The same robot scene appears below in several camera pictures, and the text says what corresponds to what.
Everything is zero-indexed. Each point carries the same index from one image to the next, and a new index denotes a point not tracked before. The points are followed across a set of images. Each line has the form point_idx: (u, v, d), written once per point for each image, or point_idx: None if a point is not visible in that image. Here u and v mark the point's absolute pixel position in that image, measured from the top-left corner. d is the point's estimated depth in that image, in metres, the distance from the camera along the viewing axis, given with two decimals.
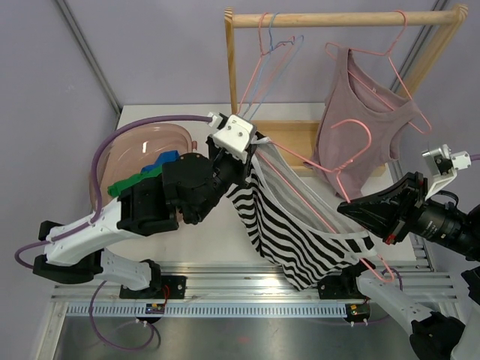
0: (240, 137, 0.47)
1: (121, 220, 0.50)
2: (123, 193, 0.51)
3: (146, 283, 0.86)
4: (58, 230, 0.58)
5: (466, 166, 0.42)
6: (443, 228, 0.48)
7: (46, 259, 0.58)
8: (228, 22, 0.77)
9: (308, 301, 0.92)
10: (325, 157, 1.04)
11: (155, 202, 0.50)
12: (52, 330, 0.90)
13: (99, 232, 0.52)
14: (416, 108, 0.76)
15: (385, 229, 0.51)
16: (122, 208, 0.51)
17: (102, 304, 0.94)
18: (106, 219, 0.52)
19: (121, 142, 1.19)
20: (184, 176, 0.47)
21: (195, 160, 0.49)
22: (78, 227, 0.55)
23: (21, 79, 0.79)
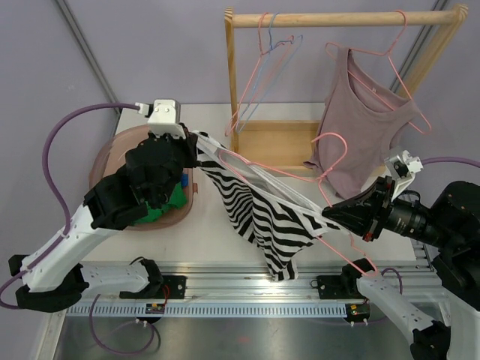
0: (167, 112, 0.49)
1: (94, 220, 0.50)
2: (88, 196, 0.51)
3: (145, 279, 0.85)
4: (31, 259, 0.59)
5: (420, 169, 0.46)
6: (411, 223, 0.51)
7: (29, 289, 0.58)
8: (227, 22, 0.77)
9: (308, 301, 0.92)
10: (325, 158, 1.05)
11: (121, 193, 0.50)
12: (53, 330, 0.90)
13: (76, 241, 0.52)
14: (416, 108, 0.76)
15: (361, 229, 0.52)
16: (91, 211, 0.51)
17: (102, 304, 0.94)
18: (77, 226, 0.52)
19: (121, 142, 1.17)
20: (151, 158, 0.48)
21: (154, 144, 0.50)
22: (52, 244, 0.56)
23: (21, 79, 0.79)
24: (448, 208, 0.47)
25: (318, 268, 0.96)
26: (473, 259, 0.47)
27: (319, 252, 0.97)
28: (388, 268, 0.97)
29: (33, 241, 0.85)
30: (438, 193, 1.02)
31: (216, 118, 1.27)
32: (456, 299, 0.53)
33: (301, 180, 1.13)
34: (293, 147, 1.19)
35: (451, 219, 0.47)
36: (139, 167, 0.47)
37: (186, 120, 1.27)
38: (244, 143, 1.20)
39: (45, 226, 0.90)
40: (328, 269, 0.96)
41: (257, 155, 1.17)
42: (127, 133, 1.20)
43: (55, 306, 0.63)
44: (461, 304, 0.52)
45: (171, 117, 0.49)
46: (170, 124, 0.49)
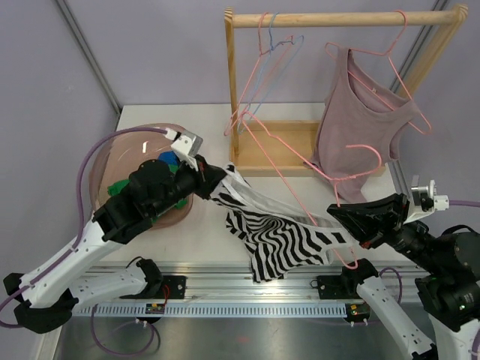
0: (186, 143, 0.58)
1: (105, 233, 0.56)
2: (97, 213, 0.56)
3: (142, 280, 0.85)
4: (33, 274, 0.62)
5: (445, 207, 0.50)
6: (411, 246, 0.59)
7: (30, 304, 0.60)
8: (228, 22, 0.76)
9: (308, 301, 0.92)
10: (324, 157, 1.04)
11: (127, 210, 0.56)
12: (52, 331, 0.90)
13: (85, 254, 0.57)
14: (415, 108, 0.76)
15: (363, 237, 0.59)
16: (102, 225, 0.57)
17: (102, 304, 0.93)
18: (88, 240, 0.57)
19: (121, 143, 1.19)
20: (152, 179, 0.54)
21: (154, 166, 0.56)
22: (59, 259, 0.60)
23: (21, 79, 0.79)
24: (451, 256, 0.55)
25: (318, 268, 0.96)
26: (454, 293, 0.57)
27: None
28: (385, 268, 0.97)
29: (33, 241, 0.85)
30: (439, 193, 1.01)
31: (216, 118, 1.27)
32: (439, 326, 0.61)
33: (301, 180, 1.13)
34: (293, 147, 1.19)
35: (450, 263, 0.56)
36: (142, 187, 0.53)
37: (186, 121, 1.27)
38: (244, 143, 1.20)
39: (45, 227, 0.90)
40: (328, 269, 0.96)
41: (257, 156, 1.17)
42: (127, 133, 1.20)
43: (46, 325, 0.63)
44: (442, 330, 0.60)
45: (189, 148, 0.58)
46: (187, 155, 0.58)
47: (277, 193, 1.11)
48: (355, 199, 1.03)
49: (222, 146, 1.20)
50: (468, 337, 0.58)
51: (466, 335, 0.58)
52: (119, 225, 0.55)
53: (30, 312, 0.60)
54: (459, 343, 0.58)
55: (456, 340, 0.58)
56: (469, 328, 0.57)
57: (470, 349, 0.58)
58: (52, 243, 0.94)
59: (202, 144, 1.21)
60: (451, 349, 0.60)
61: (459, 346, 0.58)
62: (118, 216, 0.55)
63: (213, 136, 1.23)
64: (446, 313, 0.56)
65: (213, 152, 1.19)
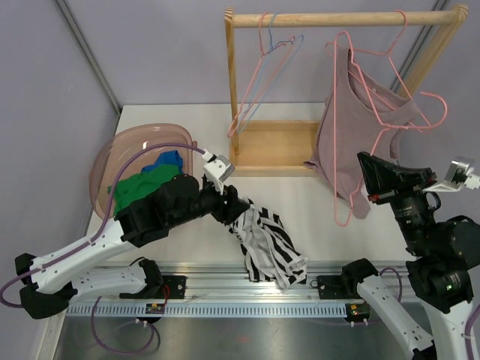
0: (219, 169, 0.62)
1: (124, 233, 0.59)
2: (121, 213, 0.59)
3: (142, 281, 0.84)
4: (45, 259, 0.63)
5: (474, 187, 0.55)
6: (413, 217, 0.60)
7: (37, 287, 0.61)
8: (228, 22, 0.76)
9: (308, 301, 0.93)
10: (324, 157, 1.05)
11: (149, 217, 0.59)
12: (52, 330, 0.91)
13: (101, 250, 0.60)
14: (416, 109, 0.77)
15: (374, 184, 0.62)
16: (121, 225, 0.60)
17: (104, 304, 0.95)
18: (106, 236, 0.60)
19: (121, 142, 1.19)
20: (184, 192, 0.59)
21: (184, 179, 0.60)
22: (75, 250, 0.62)
23: (21, 79, 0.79)
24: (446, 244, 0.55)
25: (318, 268, 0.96)
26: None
27: (317, 251, 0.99)
28: (385, 268, 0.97)
29: (33, 241, 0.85)
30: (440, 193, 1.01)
31: (216, 118, 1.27)
32: (431, 314, 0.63)
33: (301, 179, 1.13)
34: (293, 147, 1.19)
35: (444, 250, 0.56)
36: (173, 198, 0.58)
37: (187, 120, 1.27)
38: (244, 142, 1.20)
39: (45, 226, 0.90)
40: (328, 269, 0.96)
41: (257, 155, 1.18)
42: (127, 133, 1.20)
43: (44, 312, 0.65)
44: (435, 316, 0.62)
45: (222, 172, 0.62)
46: (215, 177, 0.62)
47: (277, 192, 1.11)
48: (355, 198, 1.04)
49: (222, 146, 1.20)
50: (459, 320, 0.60)
51: (458, 318, 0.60)
52: (138, 229, 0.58)
53: (35, 295, 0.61)
54: (451, 326, 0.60)
55: (448, 322, 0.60)
56: (458, 310, 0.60)
57: (463, 332, 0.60)
58: (52, 242, 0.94)
59: (202, 144, 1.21)
60: (444, 334, 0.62)
61: (451, 329, 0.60)
62: (139, 221, 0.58)
63: (213, 136, 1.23)
64: (433, 295, 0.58)
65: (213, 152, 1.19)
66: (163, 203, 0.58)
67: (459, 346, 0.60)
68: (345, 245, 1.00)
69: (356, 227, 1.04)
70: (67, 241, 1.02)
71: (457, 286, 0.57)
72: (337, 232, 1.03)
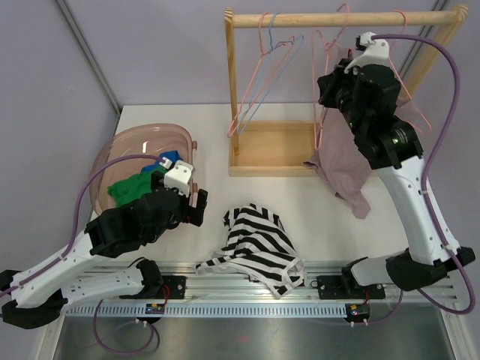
0: (184, 172, 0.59)
1: (94, 247, 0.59)
2: (91, 224, 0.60)
3: (138, 283, 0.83)
4: (23, 275, 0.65)
5: (369, 38, 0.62)
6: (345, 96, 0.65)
7: (16, 304, 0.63)
8: (228, 22, 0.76)
9: (308, 302, 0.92)
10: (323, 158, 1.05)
11: (121, 226, 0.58)
12: (52, 331, 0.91)
13: (73, 265, 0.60)
14: (416, 108, 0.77)
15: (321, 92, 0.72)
16: (91, 238, 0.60)
17: (106, 304, 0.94)
18: (77, 250, 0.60)
19: (121, 142, 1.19)
20: (166, 204, 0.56)
21: (166, 192, 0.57)
22: (49, 265, 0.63)
23: (20, 79, 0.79)
24: (358, 84, 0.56)
25: (318, 268, 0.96)
26: (384, 130, 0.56)
27: (316, 251, 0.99)
28: None
29: (32, 241, 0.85)
30: (441, 193, 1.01)
31: (216, 118, 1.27)
32: (386, 181, 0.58)
33: (301, 180, 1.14)
34: (293, 147, 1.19)
35: (363, 92, 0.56)
36: (153, 210, 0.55)
37: (187, 121, 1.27)
38: (244, 143, 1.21)
39: (45, 226, 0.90)
40: (328, 269, 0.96)
41: (257, 156, 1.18)
42: (127, 133, 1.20)
43: (34, 322, 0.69)
44: (390, 182, 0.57)
45: (187, 175, 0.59)
46: (183, 183, 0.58)
47: (277, 193, 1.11)
48: (355, 199, 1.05)
49: (222, 146, 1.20)
50: (414, 175, 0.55)
51: (412, 174, 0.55)
52: (106, 243, 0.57)
53: (16, 310, 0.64)
54: (406, 184, 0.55)
55: (403, 181, 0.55)
56: (412, 163, 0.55)
57: (420, 190, 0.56)
58: (52, 242, 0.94)
59: (202, 144, 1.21)
60: (403, 197, 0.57)
61: (408, 188, 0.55)
62: (110, 235, 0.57)
63: (213, 136, 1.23)
64: (379, 155, 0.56)
65: (213, 152, 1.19)
66: (137, 214, 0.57)
67: (419, 206, 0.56)
68: (344, 245, 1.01)
69: (356, 226, 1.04)
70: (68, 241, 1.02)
71: (401, 139, 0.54)
72: (337, 232, 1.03)
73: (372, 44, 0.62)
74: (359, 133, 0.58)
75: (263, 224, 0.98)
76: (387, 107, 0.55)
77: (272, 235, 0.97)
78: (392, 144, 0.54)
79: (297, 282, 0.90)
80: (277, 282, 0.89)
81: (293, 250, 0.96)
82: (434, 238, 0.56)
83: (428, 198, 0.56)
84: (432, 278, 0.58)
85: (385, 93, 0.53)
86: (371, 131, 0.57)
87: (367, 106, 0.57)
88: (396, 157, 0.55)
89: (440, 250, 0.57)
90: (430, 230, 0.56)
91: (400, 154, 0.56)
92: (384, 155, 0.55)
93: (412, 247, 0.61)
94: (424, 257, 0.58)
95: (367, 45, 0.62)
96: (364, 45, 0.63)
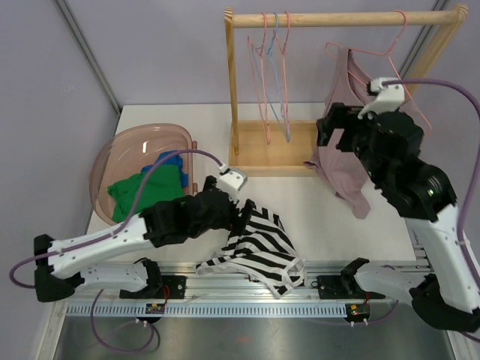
0: (238, 179, 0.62)
1: (147, 232, 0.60)
2: (145, 211, 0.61)
3: (144, 282, 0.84)
4: (64, 244, 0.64)
5: (379, 81, 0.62)
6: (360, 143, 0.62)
7: (53, 271, 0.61)
8: (228, 22, 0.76)
9: (308, 301, 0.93)
10: (325, 158, 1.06)
11: (174, 218, 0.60)
12: (52, 330, 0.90)
13: (121, 244, 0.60)
14: (415, 107, 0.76)
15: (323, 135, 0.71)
16: (145, 223, 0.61)
17: (103, 304, 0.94)
18: (129, 231, 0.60)
19: (121, 142, 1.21)
20: (217, 202, 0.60)
21: (217, 193, 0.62)
22: (95, 238, 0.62)
23: (21, 79, 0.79)
24: (377, 134, 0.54)
25: (317, 268, 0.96)
26: (414, 180, 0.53)
27: (316, 251, 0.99)
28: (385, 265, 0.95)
29: (33, 241, 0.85)
30: None
31: (216, 118, 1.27)
32: (419, 230, 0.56)
33: (301, 179, 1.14)
34: (292, 147, 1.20)
35: (384, 142, 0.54)
36: (206, 208, 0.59)
37: (187, 121, 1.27)
38: (244, 142, 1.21)
39: (45, 226, 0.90)
40: (328, 269, 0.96)
41: (257, 156, 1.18)
42: (127, 133, 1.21)
43: (51, 297, 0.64)
44: (424, 232, 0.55)
45: (241, 183, 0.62)
46: (235, 189, 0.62)
47: (276, 193, 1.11)
48: (355, 199, 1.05)
49: (221, 146, 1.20)
50: (450, 225, 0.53)
51: (448, 224, 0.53)
52: (160, 229, 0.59)
53: (49, 277, 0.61)
54: (442, 235, 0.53)
55: (439, 232, 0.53)
56: (448, 215, 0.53)
57: (456, 239, 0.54)
58: None
59: (202, 144, 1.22)
60: (439, 248, 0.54)
61: (445, 238, 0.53)
62: (163, 226, 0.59)
63: (213, 136, 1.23)
64: (414, 206, 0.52)
65: (213, 152, 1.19)
66: (190, 210, 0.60)
67: (456, 255, 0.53)
68: (344, 246, 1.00)
69: (356, 225, 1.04)
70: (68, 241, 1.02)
71: (436, 189, 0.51)
72: (337, 232, 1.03)
73: (382, 89, 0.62)
74: (386, 184, 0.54)
75: (262, 224, 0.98)
76: (411, 154, 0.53)
77: (272, 235, 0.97)
78: (427, 195, 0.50)
79: (297, 281, 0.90)
80: (277, 282, 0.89)
81: (293, 251, 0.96)
82: (471, 287, 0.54)
83: (465, 247, 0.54)
84: (465, 327, 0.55)
85: (409, 142, 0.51)
86: (400, 181, 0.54)
87: (389, 157, 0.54)
88: (432, 209, 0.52)
89: (478, 298, 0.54)
90: (468, 279, 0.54)
91: (434, 204, 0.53)
92: (419, 206, 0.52)
93: (445, 292, 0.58)
94: (460, 304, 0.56)
95: (378, 90, 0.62)
96: (373, 91, 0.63)
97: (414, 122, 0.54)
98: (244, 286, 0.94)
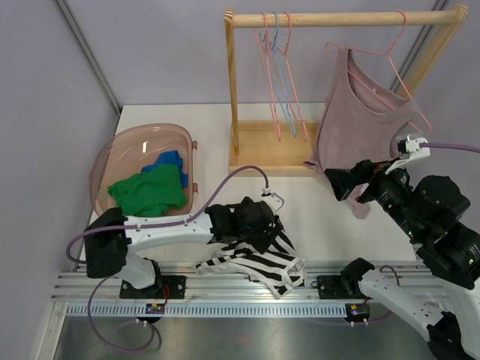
0: (277, 202, 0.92)
1: (212, 227, 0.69)
2: (208, 209, 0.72)
3: (152, 279, 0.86)
4: (139, 220, 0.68)
5: (416, 148, 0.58)
6: (392, 199, 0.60)
7: (130, 242, 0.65)
8: (228, 22, 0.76)
9: (308, 301, 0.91)
10: (325, 158, 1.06)
11: (230, 220, 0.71)
12: (52, 330, 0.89)
13: (190, 232, 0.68)
14: (416, 108, 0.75)
15: (337, 188, 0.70)
16: (209, 219, 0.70)
17: (101, 304, 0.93)
18: (197, 223, 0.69)
19: (121, 143, 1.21)
20: (268, 211, 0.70)
21: (265, 205, 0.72)
22: (168, 222, 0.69)
23: (20, 78, 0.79)
24: (423, 200, 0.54)
25: (316, 268, 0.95)
26: (453, 246, 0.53)
27: (316, 252, 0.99)
28: (383, 265, 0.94)
29: (33, 241, 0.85)
30: None
31: (217, 118, 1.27)
32: (455, 290, 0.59)
33: (301, 179, 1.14)
34: (292, 147, 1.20)
35: (428, 210, 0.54)
36: (261, 216, 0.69)
37: (187, 120, 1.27)
38: (244, 142, 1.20)
39: (45, 226, 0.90)
40: (328, 269, 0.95)
41: (257, 156, 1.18)
42: (127, 133, 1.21)
43: (100, 271, 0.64)
44: (460, 293, 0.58)
45: (280, 205, 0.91)
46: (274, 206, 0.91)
47: (277, 192, 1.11)
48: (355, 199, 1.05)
49: (221, 146, 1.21)
50: None
51: None
52: (218, 226, 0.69)
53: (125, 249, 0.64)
54: (476, 301, 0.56)
55: (473, 298, 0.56)
56: None
57: None
58: (53, 242, 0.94)
59: (202, 144, 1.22)
60: (471, 310, 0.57)
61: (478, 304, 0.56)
62: (221, 223, 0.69)
63: (213, 136, 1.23)
64: (454, 271, 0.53)
65: (213, 152, 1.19)
66: (244, 216, 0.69)
67: None
68: (343, 247, 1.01)
69: (355, 225, 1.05)
70: (68, 241, 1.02)
71: (477, 256, 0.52)
72: (337, 233, 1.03)
73: (417, 151, 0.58)
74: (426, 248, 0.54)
75: None
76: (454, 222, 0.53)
77: None
78: (469, 265, 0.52)
79: (297, 281, 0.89)
80: (277, 281, 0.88)
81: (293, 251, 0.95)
82: None
83: None
84: None
85: (458, 216, 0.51)
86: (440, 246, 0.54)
87: (431, 222, 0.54)
88: (470, 277, 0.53)
89: None
90: None
91: (473, 271, 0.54)
92: (459, 273, 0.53)
93: (467, 345, 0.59)
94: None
95: (412, 152, 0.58)
96: (403, 147, 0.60)
97: (457, 187, 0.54)
98: (244, 286, 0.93)
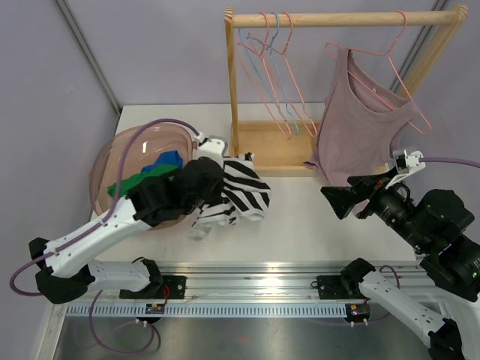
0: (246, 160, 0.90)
1: (136, 211, 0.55)
2: (132, 190, 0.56)
3: (146, 280, 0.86)
4: (58, 242, 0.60)
5: (415, 164, 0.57)
6: (394, 213, 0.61)
7: (52, 272, 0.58)
8: (228, 22, 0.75)
9: (308, 301, 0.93)
10: (324, 157, 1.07)
11: (164, 191, 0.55)
12: (52, 331, 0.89)
13: (114, 229, 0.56)
14: (416, 109, 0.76)
15: (338, 205, 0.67)
16: (133, 202, 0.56)
17: (102, 304, 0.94)
18: (119, 216, 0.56)
19: (121, 142, 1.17)
20: (209, 169, 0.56)
21: (200, 163, 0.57)
22: (86, 231, 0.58)
23: (20, 79, 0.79)
24: (427, 214, 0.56)
25: (318, 268, 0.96)
26: (457, 259, 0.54)
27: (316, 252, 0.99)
28: (382, 265, 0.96)
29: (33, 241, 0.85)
30: None
31: (216, 118, 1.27)
32: (458, 302, 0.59)
33: (301, 179, 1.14)
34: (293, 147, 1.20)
35: (432, 223, 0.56)
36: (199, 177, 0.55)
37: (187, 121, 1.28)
38: (244, 142, 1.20)
39: (45, 227, 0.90)
40: (327, 269, 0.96)
41: (257, 156, 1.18)
42: (127, 133, 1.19)
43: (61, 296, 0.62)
44: (463, 305, 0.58)
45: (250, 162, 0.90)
46: (217, 154, 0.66)
47: (276, 192, 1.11)
48: None
49: None
50: None
51: None
52: (151, 207, 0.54)
53: (51, 279, 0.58)
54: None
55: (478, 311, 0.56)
56: None
57: None
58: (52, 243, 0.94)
59: None
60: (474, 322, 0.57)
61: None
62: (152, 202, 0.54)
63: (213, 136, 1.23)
64: (458, 285, 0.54)
65: None
66: (182, 181, 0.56)
67: None
68: (344, 246, 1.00)
69: (357, 224, 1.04)
70: None
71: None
72: (337, 233, 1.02)
73: (416, 166, 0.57)
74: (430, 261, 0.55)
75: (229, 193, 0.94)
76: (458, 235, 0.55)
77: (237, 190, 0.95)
78: (472, 278, 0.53)
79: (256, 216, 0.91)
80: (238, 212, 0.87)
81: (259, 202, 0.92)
82: None
83: None
84: None
85: (460, 229, 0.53)
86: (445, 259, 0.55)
87: (436, 236, 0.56)
88: (473, 289, 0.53)
89: None
90: None
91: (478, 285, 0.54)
92: (463, 286, 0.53)
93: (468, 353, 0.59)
94: None
95: (412, 168, 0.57)
96: (399, 161, 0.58)
97: (460, 201, 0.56)
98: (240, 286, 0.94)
